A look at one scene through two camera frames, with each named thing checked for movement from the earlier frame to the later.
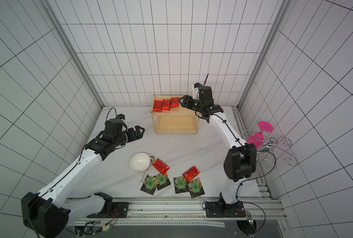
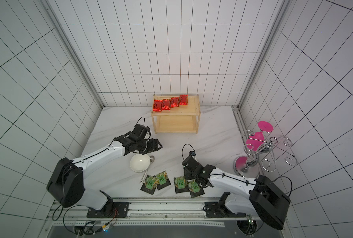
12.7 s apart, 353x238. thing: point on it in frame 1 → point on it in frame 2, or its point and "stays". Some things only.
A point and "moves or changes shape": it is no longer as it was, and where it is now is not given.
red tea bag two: (165, 104) stays
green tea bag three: (181, 184) stays
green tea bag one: (149, 184) stays
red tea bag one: (157, 105) stays
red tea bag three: (174, 102) stays
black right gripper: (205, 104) → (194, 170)
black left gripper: (139, 135) → (153, 146)
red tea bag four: (160, 166) moves or changes shape
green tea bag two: (162, 181) stays
